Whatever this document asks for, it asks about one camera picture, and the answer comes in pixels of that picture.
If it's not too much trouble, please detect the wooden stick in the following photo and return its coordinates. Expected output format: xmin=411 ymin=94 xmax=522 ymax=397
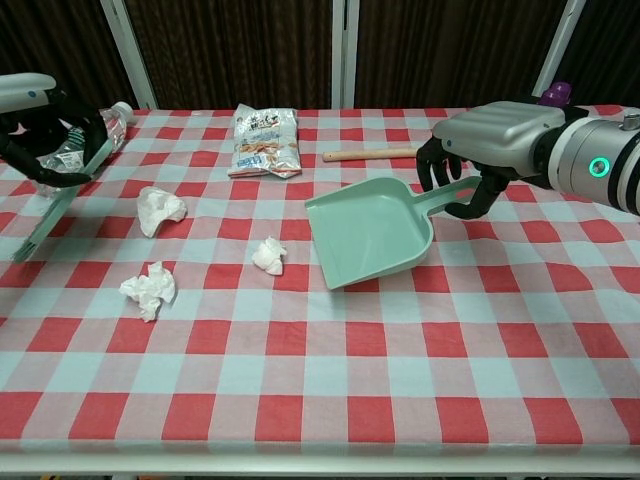
xmin=322 ymin=146 xmax=419 ymax=164

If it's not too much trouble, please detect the clear plastic water bottle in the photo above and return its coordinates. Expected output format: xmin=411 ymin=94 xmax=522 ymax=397
xmin=32 ymin=101 xmax=139 ymax=199

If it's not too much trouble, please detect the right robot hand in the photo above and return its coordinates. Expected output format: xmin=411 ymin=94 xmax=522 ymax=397
xmin=416 ymin=99 xmax=569 ymax=221

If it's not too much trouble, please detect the white partition post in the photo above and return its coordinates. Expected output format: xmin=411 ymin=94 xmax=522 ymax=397
xmin=98 ymin=0 xmax=160 ymax=110
xmin=532 ymin=0 xmax=587 ymax=99
xmin=331 ymin=0 xmax=360 ymax=109

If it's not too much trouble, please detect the purple plastic object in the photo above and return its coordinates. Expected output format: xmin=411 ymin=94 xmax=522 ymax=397
xmin=539 ymin=80 xmax=574 ymax=107

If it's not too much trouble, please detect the dark brown corrugated panel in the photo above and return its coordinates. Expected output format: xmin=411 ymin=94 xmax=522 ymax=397
xmin=0 ymin=0 xmax=129 ymax=114
xmin=353 ymin=0 xmax=569 ymax=109
xmin=122 ymin=0 xmax=335 ymax=110
xmin=559 ymin=0 xmax=640 ymax=107

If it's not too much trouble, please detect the white snack bag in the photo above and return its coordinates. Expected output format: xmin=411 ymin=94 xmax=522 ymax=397
xmin=227 ymin=103 xmax=304 ymax=180

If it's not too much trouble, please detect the red white checked tablecloth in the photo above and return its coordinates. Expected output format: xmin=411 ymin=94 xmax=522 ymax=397
xmin=0 ymin=105 xmax=640 ymax=456

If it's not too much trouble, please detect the tissue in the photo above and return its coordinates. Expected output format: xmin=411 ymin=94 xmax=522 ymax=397
xmin=119 ymin=260 xmax=178 ymax=324
xmin=251 ymin=236 xmax=290 ymax=275
xmin=137 ymin=186 xmax=189 ymax=239

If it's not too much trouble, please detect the green dustpan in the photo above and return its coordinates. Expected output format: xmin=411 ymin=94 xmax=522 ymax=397
xmin=304 ymin=175 xmax=484 ymax=291

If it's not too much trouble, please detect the green hand brush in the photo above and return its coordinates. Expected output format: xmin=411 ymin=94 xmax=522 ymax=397
xmin=12 ymin=127 xmax=119 ymax=265

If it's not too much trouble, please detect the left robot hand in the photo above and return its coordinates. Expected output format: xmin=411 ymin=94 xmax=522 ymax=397
xmin=0 ymin=73 xmax=110 ymax=190

